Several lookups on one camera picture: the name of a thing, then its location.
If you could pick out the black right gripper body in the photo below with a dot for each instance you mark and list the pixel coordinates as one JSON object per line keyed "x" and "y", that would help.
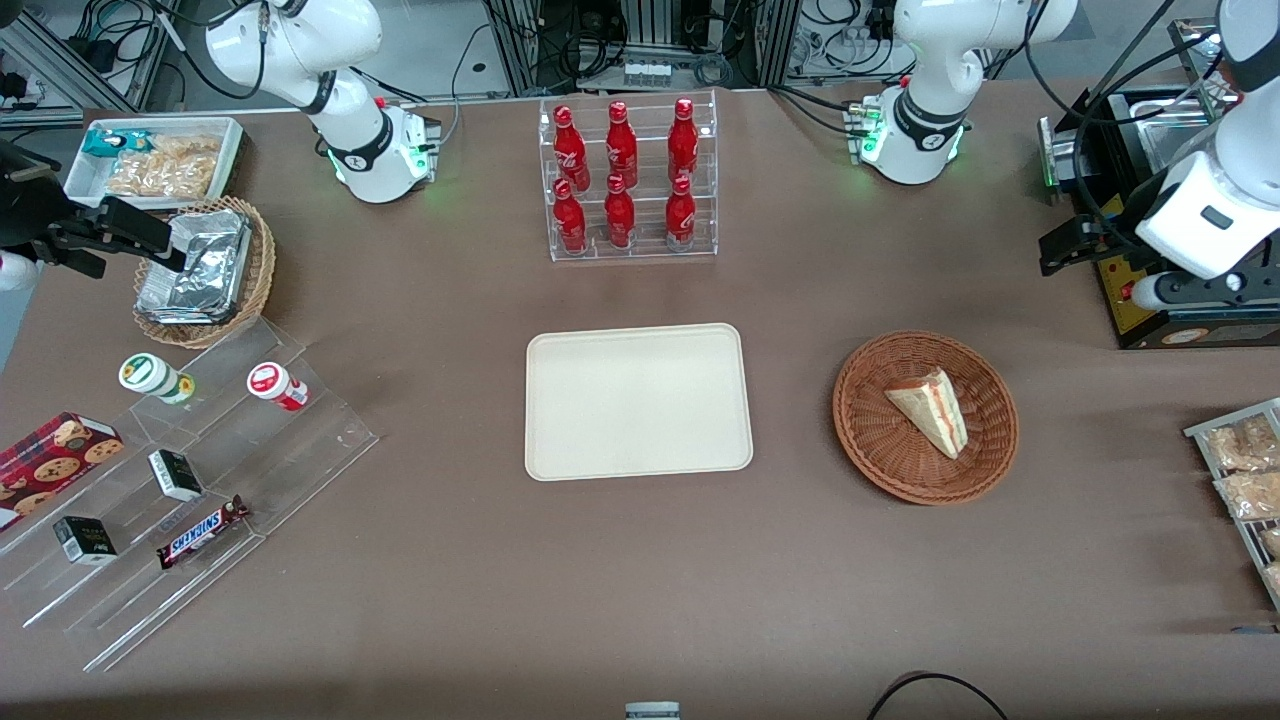
{"x": 28, "y": 212}

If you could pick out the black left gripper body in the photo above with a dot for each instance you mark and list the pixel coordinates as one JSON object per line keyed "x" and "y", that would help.
{"x": 1118, "y": 226}

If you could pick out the triangular sandwich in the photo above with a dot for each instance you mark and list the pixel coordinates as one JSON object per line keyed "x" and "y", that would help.
{"x": 935, "y": 410}

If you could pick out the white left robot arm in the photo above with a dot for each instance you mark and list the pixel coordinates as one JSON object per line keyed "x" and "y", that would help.
{"x": 925, "y": 70}

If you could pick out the light wicker basket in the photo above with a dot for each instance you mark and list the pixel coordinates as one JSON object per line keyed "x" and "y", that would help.
{"x": 262, "y": 260}

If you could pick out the brown round wicker basket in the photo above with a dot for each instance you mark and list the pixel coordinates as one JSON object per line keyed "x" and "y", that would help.
{"x": 880, "y": 440}

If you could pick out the beige plastic tray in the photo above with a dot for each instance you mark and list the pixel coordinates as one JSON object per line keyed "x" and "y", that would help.
{"x": 640, "y": 400}

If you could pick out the white rectangular snack bin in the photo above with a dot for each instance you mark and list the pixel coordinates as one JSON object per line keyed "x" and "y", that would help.
{"x": 85, "y": 180}

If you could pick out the clear bag of crackers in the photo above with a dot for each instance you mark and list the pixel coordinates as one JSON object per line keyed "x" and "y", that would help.
{"x": 170, "y": 165}

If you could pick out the silver foil packs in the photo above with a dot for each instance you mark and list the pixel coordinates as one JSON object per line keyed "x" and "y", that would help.
{"x": 200, "y": 275}

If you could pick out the teal snack packet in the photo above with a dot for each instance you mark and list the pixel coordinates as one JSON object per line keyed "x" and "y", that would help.
{"x": 105, "y": 142}

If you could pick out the black hot food warmer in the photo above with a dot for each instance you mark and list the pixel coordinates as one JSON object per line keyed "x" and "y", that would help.
{"x": 1140, "y": 330}

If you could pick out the steel warmer pan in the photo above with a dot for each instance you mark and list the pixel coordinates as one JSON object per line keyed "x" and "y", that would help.
{"x": 1175, "y": 135}

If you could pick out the green lid white cup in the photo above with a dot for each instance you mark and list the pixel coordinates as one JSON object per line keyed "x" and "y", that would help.
{"x": 150, "y": 376}

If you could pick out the red plaid cookie box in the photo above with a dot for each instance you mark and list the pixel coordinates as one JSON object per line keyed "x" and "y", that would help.
{"x": 50, "y": 465}

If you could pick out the red lid white cup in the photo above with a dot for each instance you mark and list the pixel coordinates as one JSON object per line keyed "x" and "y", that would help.
{"x": 275, "y": 385}

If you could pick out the small black box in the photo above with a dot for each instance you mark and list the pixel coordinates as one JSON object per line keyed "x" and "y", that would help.
{"x": 85, "y": 540}
{"x": 175, "y": 475}

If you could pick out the clear bag of snacks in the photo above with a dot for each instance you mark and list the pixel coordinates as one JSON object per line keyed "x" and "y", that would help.
{"x": 1272, "y": 542}
{"x": 1250, "y": 495}
{"x": 1240, "y": 442}
{"x": 1274, "y": 580}

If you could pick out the clear acrylic stepped display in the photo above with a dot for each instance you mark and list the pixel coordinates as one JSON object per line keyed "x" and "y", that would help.
{"x": 300, "y": 450}

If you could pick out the snickers chocolate bar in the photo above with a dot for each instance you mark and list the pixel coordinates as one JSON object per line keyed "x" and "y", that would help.
{"x": 200, "y": 533}

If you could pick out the red cola bottle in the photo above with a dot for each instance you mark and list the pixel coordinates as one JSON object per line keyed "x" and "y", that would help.
{"x": 619, "y": 215}
{"x": 570, "y": 220}
{"x": 680, "y": 215}
{"x": 621, "y": 145}
{"x": 683, "y": 140}
{"x": 570, "y": 150}

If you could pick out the clear acrylic bottle rack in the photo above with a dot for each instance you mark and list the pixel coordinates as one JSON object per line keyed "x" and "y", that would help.
{"x": 645, "y": 250}

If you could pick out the white power strip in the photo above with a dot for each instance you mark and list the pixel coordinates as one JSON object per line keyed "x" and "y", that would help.
{"x": 647, "y": 73}

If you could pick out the small grey device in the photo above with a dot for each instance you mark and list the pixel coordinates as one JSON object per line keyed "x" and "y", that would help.
{"x": 652, "y": 711}

